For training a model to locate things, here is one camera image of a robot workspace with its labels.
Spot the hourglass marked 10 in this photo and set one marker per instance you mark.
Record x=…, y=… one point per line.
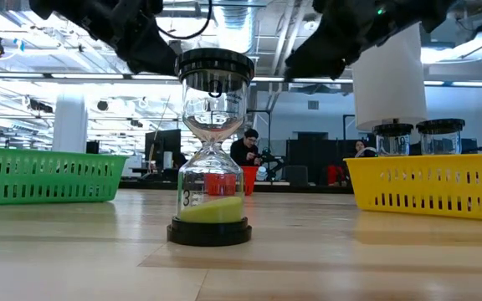
x=393, y=142

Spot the green sand hourglass marked 3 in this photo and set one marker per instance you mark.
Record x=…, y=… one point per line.
x=440, y=144
x=209, y=232

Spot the green plastic basket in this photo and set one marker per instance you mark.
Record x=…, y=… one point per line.
x=48, y=171

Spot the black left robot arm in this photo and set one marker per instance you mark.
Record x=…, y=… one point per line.
x=82, y=12

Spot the black office chair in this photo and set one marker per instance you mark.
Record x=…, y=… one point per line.
x=295, y=175

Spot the black computer monitor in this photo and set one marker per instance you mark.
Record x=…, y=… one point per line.
x=163, y=144

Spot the person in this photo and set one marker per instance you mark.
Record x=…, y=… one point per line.
x=243, y=152
x=360, y=147

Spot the black cabinet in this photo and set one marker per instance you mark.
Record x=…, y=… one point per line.
x=316, y=154

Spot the white room column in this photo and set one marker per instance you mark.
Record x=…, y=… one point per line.
x=70, y=125

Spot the red stool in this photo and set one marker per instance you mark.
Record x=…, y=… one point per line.
x=333, y=173

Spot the small white jar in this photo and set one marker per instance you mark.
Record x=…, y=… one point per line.
x=262, y=173

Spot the red plastic basket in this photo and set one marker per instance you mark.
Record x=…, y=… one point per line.
x=250, y=177

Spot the black monitor row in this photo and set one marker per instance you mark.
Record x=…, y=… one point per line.
x=471, y=145

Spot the yellow plastic basket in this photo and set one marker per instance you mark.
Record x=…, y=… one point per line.
x=442, y=184

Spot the silver ventilation duct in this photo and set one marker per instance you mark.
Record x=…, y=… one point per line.
x=234, y=21

